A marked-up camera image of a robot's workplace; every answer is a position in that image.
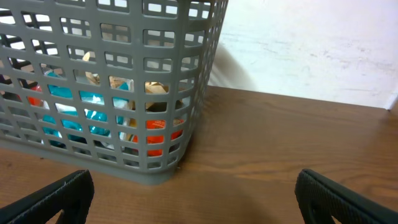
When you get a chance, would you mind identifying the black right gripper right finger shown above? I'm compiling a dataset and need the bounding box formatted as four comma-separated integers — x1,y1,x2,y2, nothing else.
295,169,397,224

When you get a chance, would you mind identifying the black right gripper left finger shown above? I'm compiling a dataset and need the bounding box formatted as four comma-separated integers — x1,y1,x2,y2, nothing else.
1,170,95,224

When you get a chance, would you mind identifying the orange snack bar wrapper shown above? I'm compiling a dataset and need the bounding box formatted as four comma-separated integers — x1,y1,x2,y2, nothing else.
125,119,184,157

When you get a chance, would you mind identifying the teal snack packet in basket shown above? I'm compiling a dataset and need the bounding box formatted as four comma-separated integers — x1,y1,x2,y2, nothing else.
42,72,134,143

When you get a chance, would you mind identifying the grey plastic lattice basket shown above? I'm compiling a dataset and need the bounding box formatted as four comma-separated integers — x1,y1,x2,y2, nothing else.
1,0,228,185

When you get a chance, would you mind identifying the crumpled beige snack bag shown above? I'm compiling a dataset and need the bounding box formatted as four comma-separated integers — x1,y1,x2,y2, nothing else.
81,51,184,113

